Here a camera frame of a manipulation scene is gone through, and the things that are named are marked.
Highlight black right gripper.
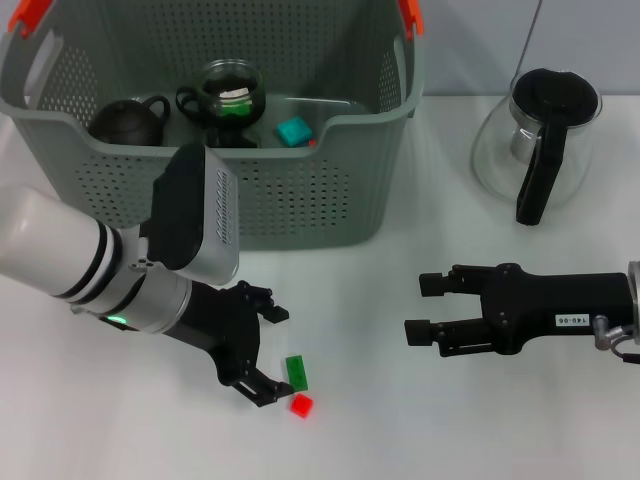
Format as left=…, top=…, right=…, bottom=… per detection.
left=403, top=261, right=635, bottom=359

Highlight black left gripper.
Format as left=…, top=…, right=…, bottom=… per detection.
left=169, top=279, right=296, bottom=410

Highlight teal square toy brick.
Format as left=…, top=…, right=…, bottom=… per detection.
left=275, top=116, right=311, bottom=148

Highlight grey-green perforated storage bin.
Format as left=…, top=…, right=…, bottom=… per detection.
left=0, top=0, right=429, bottom=251

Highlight small red toy brick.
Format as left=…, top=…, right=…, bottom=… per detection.
left=289, top=393, right=316, bottom=419

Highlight dark clay teapot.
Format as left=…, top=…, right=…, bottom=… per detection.
left=88, top=94, right=172, bottom=148

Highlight right arm cable with connector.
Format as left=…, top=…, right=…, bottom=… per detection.
left=594, top=314, right=640, bottom=366

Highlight glass pitcher with black handle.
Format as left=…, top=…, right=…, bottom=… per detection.
left=469, top=68, right=605, bottom=226

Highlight thin grey wall cable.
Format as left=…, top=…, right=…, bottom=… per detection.
left=514, top=0, right=546, bottom=76

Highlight orange bin handle clip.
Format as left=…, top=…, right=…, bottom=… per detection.
left=398, top=0, right=426, bottom=41
left=7, top=0, right=54, bottom=39

